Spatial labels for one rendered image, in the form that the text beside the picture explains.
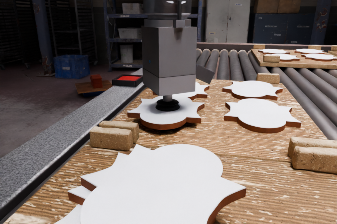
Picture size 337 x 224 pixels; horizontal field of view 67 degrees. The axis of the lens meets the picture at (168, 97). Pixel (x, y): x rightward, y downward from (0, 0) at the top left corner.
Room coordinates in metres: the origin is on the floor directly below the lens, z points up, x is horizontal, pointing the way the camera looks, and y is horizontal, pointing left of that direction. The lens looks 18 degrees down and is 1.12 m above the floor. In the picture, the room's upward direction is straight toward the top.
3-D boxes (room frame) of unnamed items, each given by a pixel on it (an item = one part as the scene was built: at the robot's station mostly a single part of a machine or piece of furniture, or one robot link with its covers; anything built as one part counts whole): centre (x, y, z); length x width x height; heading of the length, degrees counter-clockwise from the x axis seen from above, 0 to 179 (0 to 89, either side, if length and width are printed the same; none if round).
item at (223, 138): (0.51, -0.10, 0.93); 0.41 x 0.35 x 0.02; 168
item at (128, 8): (5.30, 0.69, 1.20); 0.36 x 0.28 x 0.22; 73
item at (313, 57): (1.14, -0.57, 0.94); 0.41 x 0.35 x 0.04; 168
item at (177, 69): (0.43, -0.02, 1.05); 0.12 x 0.09 x 0.16; 113
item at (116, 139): (0.32, 0.08, 0.95); 0.06 x 0.02 x 0.03; 78
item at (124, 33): (5.26, 0.75, 0.74); 0.44 x 0.36 x 0.20; 71
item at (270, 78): (0.67, -0.27, 0.95); 0.06 x 0.02 x 0.03; 78
